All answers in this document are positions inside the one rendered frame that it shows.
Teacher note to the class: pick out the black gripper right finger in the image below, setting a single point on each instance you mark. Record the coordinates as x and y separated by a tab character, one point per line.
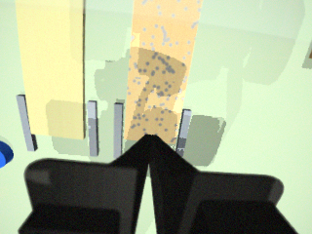
178	188

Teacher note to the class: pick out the orange strip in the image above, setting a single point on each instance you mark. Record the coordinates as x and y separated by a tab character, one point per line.
159	65

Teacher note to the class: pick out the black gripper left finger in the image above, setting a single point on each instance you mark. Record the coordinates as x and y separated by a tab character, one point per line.
117	185

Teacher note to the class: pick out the pale yellow flat strip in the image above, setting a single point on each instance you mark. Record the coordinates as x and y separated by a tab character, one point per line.
52	49

